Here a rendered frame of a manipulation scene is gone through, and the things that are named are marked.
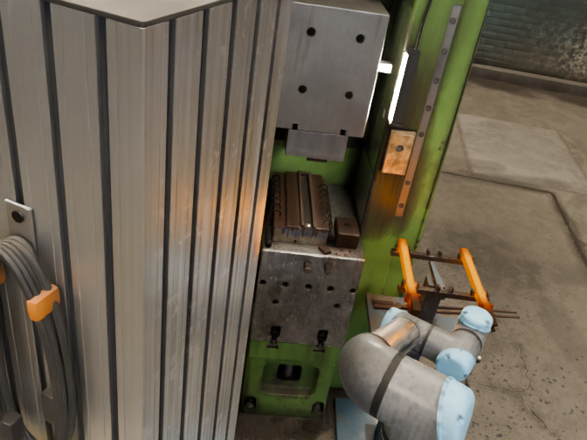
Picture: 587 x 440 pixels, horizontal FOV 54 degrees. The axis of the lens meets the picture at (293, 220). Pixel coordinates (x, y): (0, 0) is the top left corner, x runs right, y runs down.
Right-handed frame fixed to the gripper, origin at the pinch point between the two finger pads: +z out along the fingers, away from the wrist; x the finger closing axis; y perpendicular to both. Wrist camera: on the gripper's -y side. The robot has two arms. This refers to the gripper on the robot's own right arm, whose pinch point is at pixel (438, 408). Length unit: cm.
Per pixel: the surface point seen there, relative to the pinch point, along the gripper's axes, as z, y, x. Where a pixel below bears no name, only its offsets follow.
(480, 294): -4, -53, 3
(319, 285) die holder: 16, -51, -52
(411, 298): -4.6, -35.9, -17.3
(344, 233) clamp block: -5, -59, -48
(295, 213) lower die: -6, -59, -68
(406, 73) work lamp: -63, -73, -43
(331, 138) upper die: -42, -54, -59
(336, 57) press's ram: -69, -53, -62
